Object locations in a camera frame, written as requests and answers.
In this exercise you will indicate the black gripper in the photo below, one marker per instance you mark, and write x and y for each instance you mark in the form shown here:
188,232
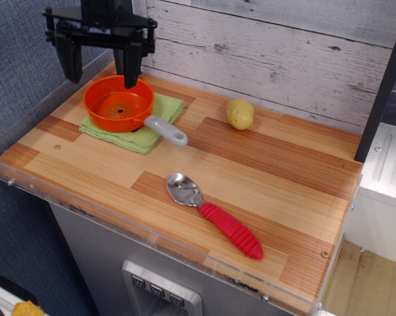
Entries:
105,24

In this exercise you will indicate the orange pan with grey handle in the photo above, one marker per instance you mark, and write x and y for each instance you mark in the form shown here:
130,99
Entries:
114,108

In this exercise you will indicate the green folded cloth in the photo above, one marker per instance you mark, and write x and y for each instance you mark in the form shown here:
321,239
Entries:
141,140

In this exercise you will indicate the yellow toy potato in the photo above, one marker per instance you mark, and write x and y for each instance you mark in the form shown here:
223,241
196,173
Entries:
240,114

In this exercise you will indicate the grey cabinet under table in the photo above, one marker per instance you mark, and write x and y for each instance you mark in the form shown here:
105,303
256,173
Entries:
99,252

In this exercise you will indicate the clear acrylic table guard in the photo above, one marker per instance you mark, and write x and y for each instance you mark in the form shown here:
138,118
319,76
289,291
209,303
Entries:
290,181

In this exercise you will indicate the silver dispenser button panel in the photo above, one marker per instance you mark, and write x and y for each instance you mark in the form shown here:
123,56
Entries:
154,294

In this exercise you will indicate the black and yellow object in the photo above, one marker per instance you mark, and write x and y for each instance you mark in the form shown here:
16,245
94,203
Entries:
15,300

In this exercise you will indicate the white side unit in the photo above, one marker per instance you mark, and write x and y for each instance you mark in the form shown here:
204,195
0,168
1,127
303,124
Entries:
371,222

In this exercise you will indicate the dark left upright post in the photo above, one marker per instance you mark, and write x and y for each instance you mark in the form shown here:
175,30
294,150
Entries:
135,55

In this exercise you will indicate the dark upright post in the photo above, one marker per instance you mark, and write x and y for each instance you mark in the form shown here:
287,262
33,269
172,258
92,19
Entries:
135,55
377,109

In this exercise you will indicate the spoon with red handle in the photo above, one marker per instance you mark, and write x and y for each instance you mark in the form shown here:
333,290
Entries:
186,192

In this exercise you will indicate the dark right upright post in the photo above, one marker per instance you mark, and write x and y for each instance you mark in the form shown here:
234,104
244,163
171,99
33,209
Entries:
377,109

